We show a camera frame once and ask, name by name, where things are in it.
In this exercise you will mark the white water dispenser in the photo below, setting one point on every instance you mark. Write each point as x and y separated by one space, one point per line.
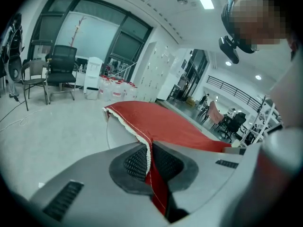
93 74

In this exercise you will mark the reddish cloth covered table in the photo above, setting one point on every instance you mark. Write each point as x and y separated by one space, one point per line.
214 113

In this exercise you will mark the black framed glass door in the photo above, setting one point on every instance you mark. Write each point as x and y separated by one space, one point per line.
196 74

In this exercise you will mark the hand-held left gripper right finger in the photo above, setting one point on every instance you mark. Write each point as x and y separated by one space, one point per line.
208 174

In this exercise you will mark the black framed window wall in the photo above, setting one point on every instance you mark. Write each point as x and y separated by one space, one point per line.
99 39

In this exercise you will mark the black mezzanine railing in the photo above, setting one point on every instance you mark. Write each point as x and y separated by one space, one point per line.
234 91

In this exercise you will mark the white shelving rack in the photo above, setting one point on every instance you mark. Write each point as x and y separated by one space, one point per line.
270 110

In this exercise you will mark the black oval back chair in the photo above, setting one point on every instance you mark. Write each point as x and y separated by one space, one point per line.
16 66

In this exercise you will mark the black swivel chair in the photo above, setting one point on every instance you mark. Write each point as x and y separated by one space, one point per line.
237 120

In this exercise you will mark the grey locker cabinet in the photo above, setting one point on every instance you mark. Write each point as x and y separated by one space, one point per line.
154 74

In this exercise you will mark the small white waste bin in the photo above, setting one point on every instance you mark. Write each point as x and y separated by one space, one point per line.
92 94

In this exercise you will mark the black mesh office chair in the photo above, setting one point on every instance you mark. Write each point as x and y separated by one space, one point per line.
62 58

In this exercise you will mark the round ceiling fixture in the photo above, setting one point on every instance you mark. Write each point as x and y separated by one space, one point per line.
182 0

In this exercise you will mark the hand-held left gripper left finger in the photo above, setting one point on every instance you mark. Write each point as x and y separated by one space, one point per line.
90 185

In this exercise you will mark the cardboard box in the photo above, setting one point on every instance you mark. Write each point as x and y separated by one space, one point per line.
191 102

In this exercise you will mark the round recessed ceiling light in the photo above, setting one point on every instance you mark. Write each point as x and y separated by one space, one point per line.
228 63
258 77

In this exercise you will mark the wooden coat rack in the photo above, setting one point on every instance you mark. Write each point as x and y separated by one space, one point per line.
75 32

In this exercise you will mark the black head camera mount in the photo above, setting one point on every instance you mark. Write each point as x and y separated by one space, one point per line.
229 49

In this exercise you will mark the cluster of clear water jugs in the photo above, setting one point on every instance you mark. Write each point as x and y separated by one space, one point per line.
116 91

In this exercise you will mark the red tablecloth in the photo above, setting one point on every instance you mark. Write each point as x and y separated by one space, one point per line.
165 124

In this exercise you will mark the person's head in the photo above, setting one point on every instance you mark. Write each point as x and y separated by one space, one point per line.
260 20

